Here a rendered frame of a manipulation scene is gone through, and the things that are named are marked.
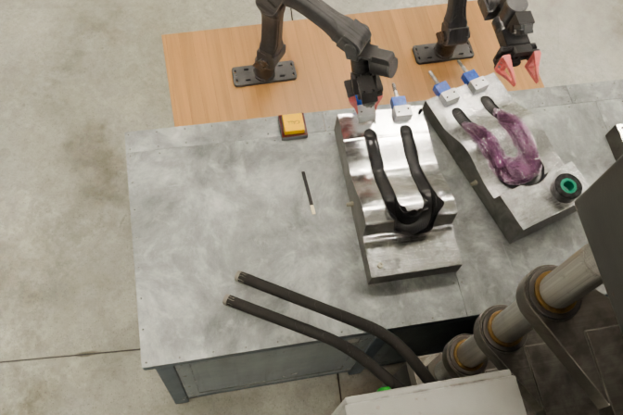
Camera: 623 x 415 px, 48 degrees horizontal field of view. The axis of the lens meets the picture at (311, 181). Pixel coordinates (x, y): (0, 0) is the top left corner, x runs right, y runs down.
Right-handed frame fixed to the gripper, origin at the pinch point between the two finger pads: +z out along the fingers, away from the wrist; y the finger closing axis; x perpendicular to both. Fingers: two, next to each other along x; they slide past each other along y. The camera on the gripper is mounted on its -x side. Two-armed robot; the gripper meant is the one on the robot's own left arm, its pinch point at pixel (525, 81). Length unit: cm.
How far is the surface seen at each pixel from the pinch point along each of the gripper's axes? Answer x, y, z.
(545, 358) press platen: -12, -24, 69
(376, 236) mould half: 32, -40, 25
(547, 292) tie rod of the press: -40, -33, 61
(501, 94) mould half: 34.4, 11.1, -15.6
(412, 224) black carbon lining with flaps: 31.4, -29.5, 23.0
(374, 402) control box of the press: -30, -64, 72
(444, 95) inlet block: 31.7, -8.3, -16.1
